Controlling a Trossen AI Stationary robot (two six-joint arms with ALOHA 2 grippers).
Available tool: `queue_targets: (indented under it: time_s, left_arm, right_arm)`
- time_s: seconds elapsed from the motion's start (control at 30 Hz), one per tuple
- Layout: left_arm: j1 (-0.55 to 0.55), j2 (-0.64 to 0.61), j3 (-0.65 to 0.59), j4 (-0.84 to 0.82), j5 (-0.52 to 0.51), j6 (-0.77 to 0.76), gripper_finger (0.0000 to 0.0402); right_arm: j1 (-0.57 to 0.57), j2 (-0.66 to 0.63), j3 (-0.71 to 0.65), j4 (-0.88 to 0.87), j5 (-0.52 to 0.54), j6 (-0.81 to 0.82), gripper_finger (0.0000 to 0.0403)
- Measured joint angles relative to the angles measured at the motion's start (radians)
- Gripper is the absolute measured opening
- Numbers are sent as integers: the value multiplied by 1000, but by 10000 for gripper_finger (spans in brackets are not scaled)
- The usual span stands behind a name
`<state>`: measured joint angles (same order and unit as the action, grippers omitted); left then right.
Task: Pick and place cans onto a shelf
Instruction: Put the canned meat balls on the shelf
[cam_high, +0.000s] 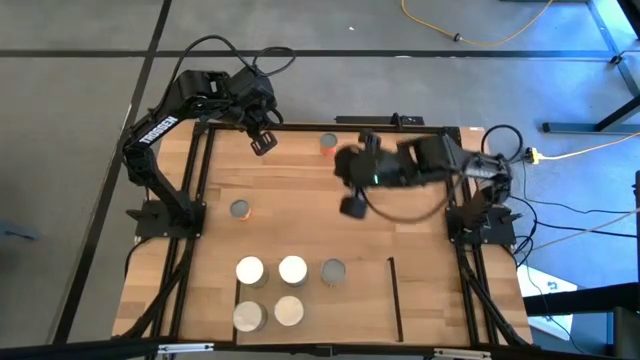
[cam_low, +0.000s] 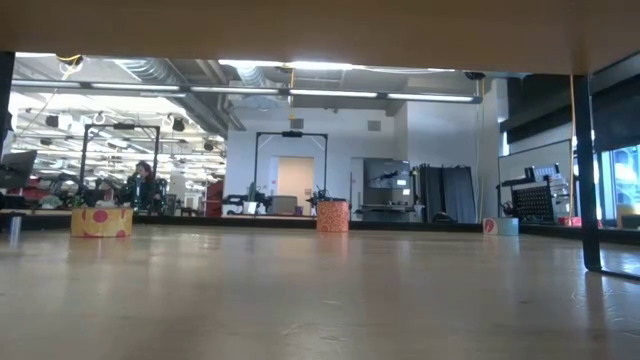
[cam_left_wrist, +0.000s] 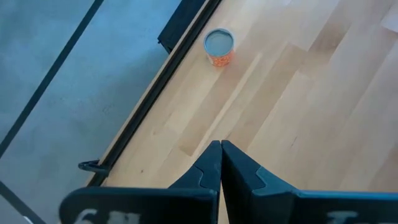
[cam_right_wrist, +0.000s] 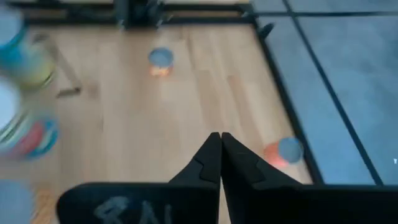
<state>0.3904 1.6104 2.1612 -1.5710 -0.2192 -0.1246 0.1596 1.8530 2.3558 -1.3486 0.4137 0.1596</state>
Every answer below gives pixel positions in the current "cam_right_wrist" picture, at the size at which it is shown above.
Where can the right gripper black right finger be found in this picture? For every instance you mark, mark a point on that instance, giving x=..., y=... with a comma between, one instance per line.
x=311, y=205

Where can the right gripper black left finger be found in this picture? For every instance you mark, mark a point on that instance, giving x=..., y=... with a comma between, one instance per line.
x=140, y=205

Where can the orange can with yellow circles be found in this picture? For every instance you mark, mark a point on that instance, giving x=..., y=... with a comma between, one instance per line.
x=290, y=151

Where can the tall can with blue base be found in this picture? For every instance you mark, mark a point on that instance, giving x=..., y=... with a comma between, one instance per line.
x=34, y=140

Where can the short yellow red-dotted can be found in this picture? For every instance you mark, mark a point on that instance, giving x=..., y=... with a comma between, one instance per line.
x=160, y=57

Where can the blue and yellow Carrots can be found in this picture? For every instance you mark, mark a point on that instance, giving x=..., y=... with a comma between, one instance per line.
x=31, y=70

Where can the black floor tape strip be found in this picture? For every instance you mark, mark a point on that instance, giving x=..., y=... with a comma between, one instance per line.
x=342, y=14
x=341, y=109

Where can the black table edge clamp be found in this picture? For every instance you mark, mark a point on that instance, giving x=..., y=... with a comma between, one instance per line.
x=265, y=31

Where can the black aluminium table frame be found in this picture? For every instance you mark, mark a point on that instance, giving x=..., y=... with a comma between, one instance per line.
x=287, y=102

